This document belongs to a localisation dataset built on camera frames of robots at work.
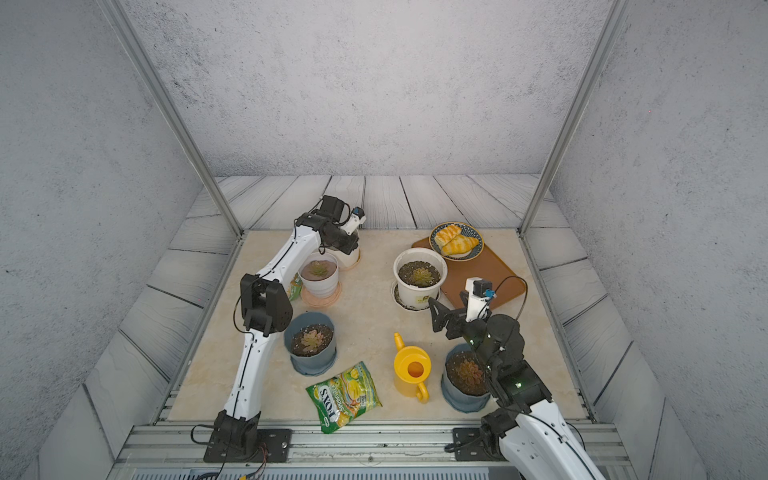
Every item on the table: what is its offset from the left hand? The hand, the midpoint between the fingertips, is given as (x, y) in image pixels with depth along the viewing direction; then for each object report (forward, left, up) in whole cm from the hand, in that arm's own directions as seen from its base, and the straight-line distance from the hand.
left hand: (361, 243), depth 102 cm
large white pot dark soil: (-13, -18, 0) cm, 22 cm away
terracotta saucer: (-16, +13, -11) cm, 23 cm away
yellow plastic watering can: (-41, -15, -2) cm, 44 cm away
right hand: (-31, -23, +14) cm, 41 cm away
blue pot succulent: (-33, +13, -4) cm, 35 cm away
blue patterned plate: (+15, -40, -8) cm, 44 cm away
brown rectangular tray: (-3, -43, -11) cm, 45 cm away
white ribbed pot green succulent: (-2, +6, -6) cm, 9 cm away
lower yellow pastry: (+4, -35, -6) cm, 36 cm away
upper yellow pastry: (+10, -31, -7) cm, 33 cm away
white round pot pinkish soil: (-12, +13, -1) cm, 18 cm away
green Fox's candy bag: (-46, +4, -10) cm, 47 cm away
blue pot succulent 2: (-45, -27, -3) cm, 53 cm away
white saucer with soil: (-17, -12, -10) cm, 24 cm away
